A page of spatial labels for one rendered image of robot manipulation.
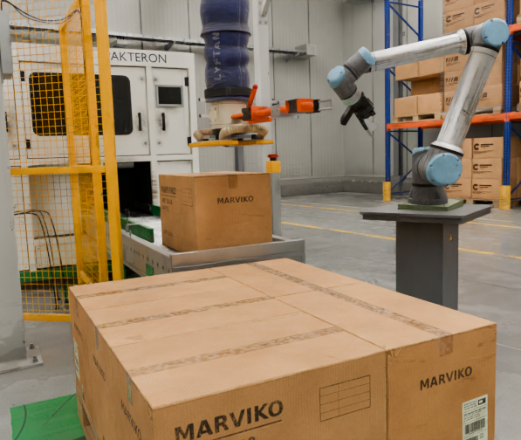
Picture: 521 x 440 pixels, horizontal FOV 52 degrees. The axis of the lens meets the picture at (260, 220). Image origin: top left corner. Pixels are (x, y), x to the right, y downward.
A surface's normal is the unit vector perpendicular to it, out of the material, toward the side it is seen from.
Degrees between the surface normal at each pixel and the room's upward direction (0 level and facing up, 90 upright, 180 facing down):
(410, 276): 90
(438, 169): 99
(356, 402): 90
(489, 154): 93
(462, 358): 90
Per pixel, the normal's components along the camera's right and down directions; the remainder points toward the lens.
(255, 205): 0.45, 0.09
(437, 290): -0.61, 0.11
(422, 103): -0.88, 0.09
